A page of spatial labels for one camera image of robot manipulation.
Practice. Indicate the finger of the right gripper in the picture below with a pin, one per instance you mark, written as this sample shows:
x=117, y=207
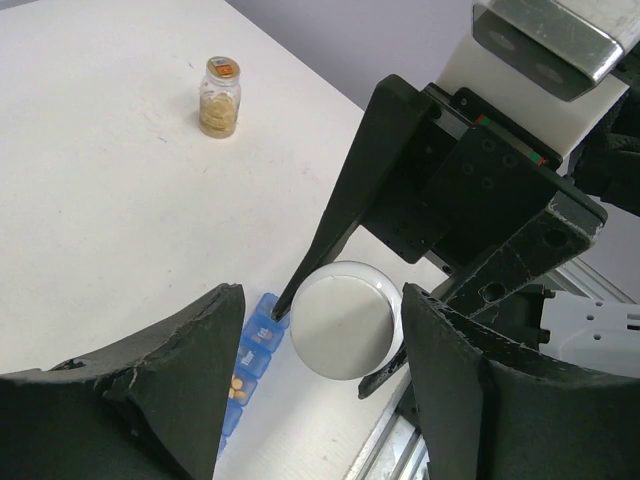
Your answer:
x=372, y=382

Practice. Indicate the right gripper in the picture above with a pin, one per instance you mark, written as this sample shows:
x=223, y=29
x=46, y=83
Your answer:
x=431, y=174

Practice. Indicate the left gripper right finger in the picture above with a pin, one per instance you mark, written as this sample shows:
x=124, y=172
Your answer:
x=492, y=408

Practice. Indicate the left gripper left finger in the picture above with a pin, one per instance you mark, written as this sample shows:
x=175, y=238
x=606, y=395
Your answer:
x=149, y=406

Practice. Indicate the white bottle cap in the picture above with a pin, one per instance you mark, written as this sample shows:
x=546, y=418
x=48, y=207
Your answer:
x=345, y=320

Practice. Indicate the blue weekly pill organizer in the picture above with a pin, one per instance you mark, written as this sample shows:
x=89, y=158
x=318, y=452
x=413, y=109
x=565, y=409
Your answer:
x=259, y=340

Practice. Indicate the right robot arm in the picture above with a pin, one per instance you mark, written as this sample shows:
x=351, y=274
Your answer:
x=604, y=167

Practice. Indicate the orange pills in organizer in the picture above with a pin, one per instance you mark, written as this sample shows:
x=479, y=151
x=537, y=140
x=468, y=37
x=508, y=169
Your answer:
x=237, y=390

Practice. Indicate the amber glass pill jar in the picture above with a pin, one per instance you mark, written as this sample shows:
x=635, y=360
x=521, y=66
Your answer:
x=219, y=97

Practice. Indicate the aluminium mounting rail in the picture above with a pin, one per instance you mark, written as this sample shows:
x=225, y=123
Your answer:
x=574, y=316

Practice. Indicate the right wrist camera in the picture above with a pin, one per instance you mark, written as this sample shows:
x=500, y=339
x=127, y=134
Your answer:
x=547, y=65

